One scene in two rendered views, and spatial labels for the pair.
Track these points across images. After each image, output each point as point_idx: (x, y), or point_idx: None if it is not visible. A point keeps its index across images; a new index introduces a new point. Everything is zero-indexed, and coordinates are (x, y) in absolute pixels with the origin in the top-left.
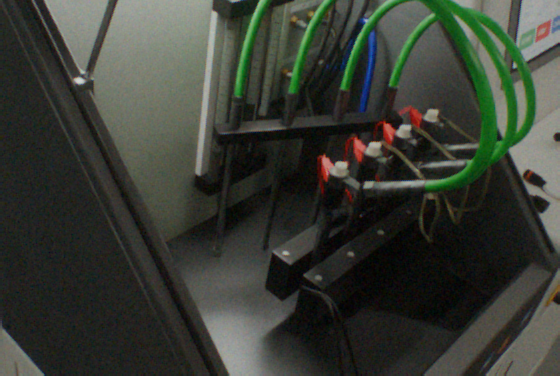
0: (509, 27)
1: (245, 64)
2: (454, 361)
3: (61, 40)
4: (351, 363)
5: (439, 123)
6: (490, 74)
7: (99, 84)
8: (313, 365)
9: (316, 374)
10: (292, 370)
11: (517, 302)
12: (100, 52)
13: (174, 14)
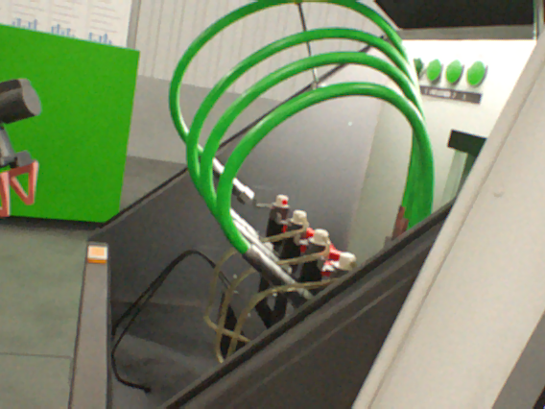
0: None
1: (407, 170)
2: (93, 320)
3: (334, 72)
4: (175, 390)
5: (332, 268)
6: (463, 347)
7: (397, 164)
8: (195, 372)
9: (185, 370)
10: (201, 363)
11: (80, 396)
12: (404, 140)
13: (443, 136)
